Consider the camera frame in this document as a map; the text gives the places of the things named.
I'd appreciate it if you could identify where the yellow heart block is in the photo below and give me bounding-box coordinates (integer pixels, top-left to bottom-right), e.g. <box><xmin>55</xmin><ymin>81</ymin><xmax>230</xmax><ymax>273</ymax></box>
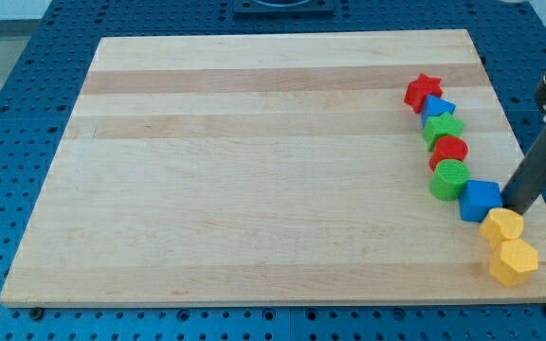
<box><xmin>479</xmin><ymin>207</ymin><xmax>524</xmax><ymax>249</ymax></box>

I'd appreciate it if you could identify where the wooden board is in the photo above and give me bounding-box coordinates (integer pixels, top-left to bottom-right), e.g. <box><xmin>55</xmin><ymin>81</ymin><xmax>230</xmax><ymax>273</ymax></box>
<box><xmin>0</xmin><ymin>29</ymin><xmax>546</xmax><ymax>308</ymax></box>

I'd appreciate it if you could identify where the dark mounting plate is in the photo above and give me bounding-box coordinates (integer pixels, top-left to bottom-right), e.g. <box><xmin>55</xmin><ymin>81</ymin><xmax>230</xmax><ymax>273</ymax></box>
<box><xmin>233</xmin><ymin>0</ymin><xmax>336</xmax><ymax>17</ymax></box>

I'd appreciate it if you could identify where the green star block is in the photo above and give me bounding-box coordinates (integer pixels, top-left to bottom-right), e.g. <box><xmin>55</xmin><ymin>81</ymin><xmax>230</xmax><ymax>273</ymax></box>
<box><xmin>423</xmin><ymin>112</ymin><xmax>465</xmax><ymax>152</ymax></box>

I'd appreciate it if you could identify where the red star block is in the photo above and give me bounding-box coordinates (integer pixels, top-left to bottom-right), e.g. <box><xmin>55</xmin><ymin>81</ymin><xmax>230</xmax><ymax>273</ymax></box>
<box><xmin>404</xmin><ymin>73</ymin><xmax>443</xmax><ymax>114</ymax></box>

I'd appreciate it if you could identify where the blue triangle block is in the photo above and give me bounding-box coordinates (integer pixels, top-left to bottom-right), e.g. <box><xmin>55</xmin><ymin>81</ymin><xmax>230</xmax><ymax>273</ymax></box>
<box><xmin>421</xmin><ymin>95</ymin><xmax>456</xmax><ymax>127</ymax></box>

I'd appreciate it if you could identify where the green cylinder block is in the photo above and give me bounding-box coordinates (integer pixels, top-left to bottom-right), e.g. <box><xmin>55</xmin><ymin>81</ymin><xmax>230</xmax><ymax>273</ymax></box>
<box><xmin>428</xmin><ymin>159</ymin><xmax>470</xmax><ymax>201</ymax></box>

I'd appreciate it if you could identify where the red cylinder block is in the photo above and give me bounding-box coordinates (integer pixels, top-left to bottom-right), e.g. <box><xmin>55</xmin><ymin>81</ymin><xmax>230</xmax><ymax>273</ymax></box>
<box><xmin>428</xmin><ymin>135</ymin><xmax>469</xmax><ymax>171</ymax></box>

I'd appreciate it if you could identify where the blue cube block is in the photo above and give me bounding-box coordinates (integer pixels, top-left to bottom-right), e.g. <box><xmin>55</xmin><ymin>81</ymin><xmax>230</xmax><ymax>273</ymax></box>
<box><xmin>459</xmin><ymin>180</ymin><xmax>502</xmax><ymax>223</ymax></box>

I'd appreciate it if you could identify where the yellow hexagon block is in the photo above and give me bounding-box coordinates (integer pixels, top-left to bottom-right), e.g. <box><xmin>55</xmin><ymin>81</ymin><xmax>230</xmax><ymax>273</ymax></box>
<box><xmin>488</xmin><ymin>239</ymin><xmax>539</xmax><ymax>286</ymax></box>

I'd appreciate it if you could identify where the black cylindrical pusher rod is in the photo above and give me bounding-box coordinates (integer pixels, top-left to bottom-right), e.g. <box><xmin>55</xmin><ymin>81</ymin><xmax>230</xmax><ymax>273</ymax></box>
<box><xmin>501</xmin><ymin>127</ymin><xmax>546</xmax><ymax>215</ymax></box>

